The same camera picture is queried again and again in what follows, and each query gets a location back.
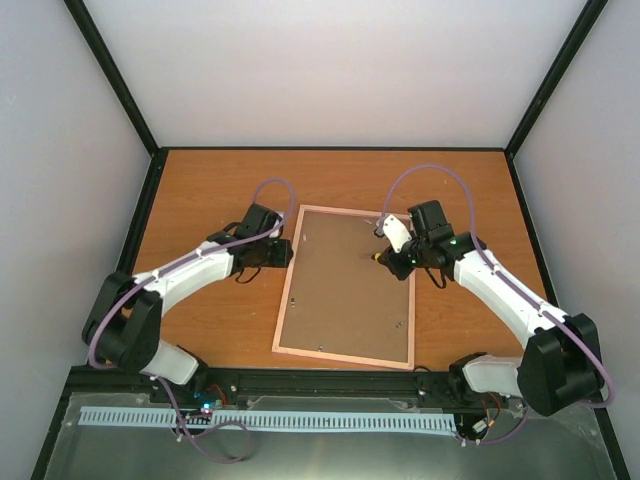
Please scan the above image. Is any pink picture frame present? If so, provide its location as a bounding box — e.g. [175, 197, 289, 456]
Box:
[272, 205, 416, 370]

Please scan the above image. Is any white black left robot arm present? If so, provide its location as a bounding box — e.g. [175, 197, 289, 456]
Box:
[82, 203, 293, 403]

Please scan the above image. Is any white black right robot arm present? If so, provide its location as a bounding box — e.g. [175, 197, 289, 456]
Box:
[373, 201, 605, 416]

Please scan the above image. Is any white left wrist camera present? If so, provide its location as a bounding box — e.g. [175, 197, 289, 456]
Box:
[269, 211, 285, 239]

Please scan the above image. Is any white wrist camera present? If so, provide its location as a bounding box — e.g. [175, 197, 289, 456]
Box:
[375, 214, 412, 253]
[269, 211, 285, 239]

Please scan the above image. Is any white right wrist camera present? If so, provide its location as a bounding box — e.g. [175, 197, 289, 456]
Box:
[375, 214, 412, 253]

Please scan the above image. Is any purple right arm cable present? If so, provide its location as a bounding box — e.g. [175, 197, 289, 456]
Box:
[379, 163, 617, 446]

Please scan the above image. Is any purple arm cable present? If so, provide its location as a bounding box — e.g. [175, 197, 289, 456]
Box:
[379, 163, 617, 446]
[87, 178, 296, 464]

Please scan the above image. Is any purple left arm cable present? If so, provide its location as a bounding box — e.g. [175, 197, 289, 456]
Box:
[87, 178, 296, 464]

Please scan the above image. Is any black aluminium mounting rail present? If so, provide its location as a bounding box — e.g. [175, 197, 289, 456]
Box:
[69, 364, 599, 406]

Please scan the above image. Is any light blue cable duct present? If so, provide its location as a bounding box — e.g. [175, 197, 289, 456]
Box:
[77, 406, 456, 436]

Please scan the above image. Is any black right frame post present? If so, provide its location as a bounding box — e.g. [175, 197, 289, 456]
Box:
[504, 0, 608, 163]

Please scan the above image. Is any black frame post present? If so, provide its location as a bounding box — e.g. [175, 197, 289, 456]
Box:
[504, 0, 608, 163]
[63, 0, 160, 158]

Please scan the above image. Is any black left frame post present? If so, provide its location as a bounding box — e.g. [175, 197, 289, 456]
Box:
[63, 0, 160, 158]

